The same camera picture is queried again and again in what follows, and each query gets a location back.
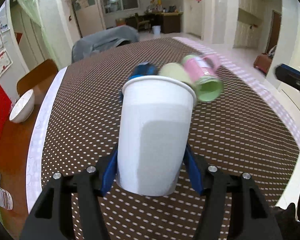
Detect pink green jar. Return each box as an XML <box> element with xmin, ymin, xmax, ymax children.
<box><xmin>181</xmin><ymin>54</ymin><xmax>224</xmax><ymax>102</ymax></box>

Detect cream yellow cup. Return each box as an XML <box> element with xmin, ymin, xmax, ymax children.
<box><xmin>158</xmin><ymin>63</ymin><xmax>196</xmax><ymax>92</ymax></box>

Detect wooden chair back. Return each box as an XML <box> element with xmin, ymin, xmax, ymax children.
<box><xmin>17</xmin><ymin>59</ymin><xmax>58</xmax><ymax>96</ymax></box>

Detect white ceramic bowl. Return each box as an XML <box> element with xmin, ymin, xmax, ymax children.
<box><xmin>9</xmin><ymin>89</ymin><xmax>35</xmax><ymax>124</ymax></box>

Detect white wall cabinet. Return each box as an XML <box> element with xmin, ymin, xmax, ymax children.
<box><xmin>224</xmin><ymin>0</ymin><xmax>265</xmax><ymax>49</ymax></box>

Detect wooden desk chair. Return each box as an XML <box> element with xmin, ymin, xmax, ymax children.
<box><xmin>135</xmin><ymin>13</ymin><xmax>151</xmax><ymax>31</ymax></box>

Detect dark wooden desk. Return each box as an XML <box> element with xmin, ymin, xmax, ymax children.
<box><xmin>124</xmin><ymin>12</ymin><xmax>183</xmax><ymax>34</ymax></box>

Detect pink ribbed cup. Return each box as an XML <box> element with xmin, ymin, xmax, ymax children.
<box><xmin>203</xmin><ymin>54</ymin><xmax>222</xmax><ymax>70</ymax></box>

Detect clear spray bottle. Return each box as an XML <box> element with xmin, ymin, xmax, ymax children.
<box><xmin>0</xmin><ymin>188</ymin><xmax>13</xmax><ymax>210</ymax></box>

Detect white waste bin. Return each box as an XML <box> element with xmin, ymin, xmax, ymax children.
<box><xmin>152</xmin><ymin>25</ymin><xmax>161</xmax><ymax>35</ymax></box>

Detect white paper cup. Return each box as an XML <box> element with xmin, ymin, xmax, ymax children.
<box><xmin>117</xmin><ymin>75</ymin><xmax>197</xmax><ymax>197</ymax></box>

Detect green door curtain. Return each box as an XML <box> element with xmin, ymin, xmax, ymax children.
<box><xmin>15</xmin><ymin>0</ymin><xmax>58</xmax><ymax>63</ymax></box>

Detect white refrigerator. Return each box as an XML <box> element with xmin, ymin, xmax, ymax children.
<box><xmin>72</xmin><ymin>0</ymin><xmax>106</xmax><ymax>37</ymax></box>

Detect chair with grey cover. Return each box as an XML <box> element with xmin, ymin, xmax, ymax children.
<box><xmin>71</xmin><ymin>25</ymin><xmax>140</xmax><ymax>63</ymax></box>

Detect blue black cup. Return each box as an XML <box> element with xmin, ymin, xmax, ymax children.
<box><xmin>118</xmin><ymin>61</ymin><xmax>159</xmax><ymax>100</ymax></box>

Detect brown polka dot tablecloth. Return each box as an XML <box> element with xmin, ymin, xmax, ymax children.
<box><xmin>20</xmin><ymin>38</ymin><xmax>300</xmax><ymax>239</ymax></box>

